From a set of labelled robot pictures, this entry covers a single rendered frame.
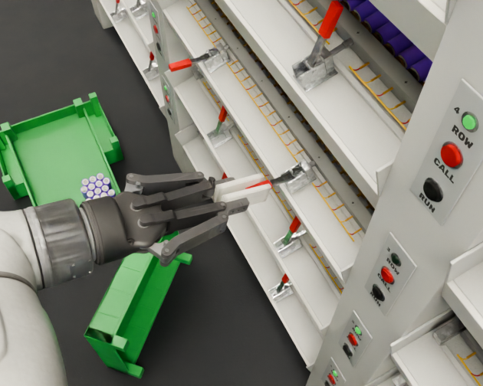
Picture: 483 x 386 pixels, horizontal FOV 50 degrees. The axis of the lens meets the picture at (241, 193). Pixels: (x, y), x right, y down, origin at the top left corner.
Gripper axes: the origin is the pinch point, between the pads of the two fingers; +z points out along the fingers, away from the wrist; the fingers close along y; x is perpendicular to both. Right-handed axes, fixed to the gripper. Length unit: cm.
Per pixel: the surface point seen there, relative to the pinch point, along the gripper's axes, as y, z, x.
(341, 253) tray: 12.3, 8.5, -0.9
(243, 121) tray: -13.5, 7.7, -1.4
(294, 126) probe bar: -6.3, 11.1, 3.3
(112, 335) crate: -5.1, -14.7, -41.6
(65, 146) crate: -63, -8, -52
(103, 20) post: -115, 19, -51
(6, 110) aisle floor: -92, -17, -63
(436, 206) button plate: 21.5, 0.8, 23.2
